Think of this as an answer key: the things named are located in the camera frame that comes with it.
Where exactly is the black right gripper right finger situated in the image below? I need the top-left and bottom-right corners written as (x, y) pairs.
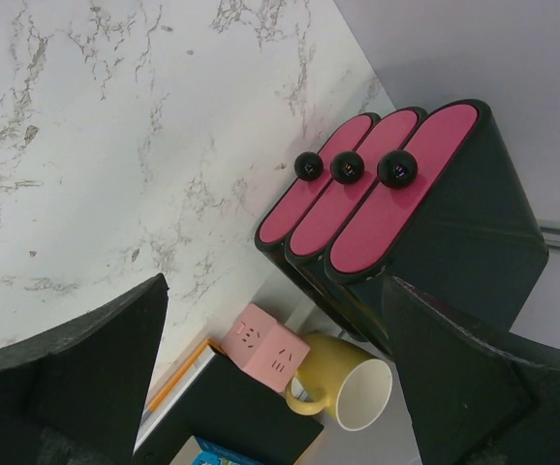
top-left (382, 276), bottom-right (560, 464)

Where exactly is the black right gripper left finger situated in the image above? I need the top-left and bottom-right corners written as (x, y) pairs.
top-left (0, 274), bottom-right (169, 464)

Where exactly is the yellow mug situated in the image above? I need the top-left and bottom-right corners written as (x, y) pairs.
top-left (285, 333), bottom-right (393, 432)

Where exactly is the blue illustrated book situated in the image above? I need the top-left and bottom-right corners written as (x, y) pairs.
top-left (171, 436), bottom-right (260, 465)

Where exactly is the pink power socket cube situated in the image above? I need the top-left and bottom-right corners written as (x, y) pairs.
top-left (220, 303), bottom-right (310, 392)

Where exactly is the black pink drawer organizer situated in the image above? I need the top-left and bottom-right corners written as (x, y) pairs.
top-left (254, 99), bottom-right (548, 354)

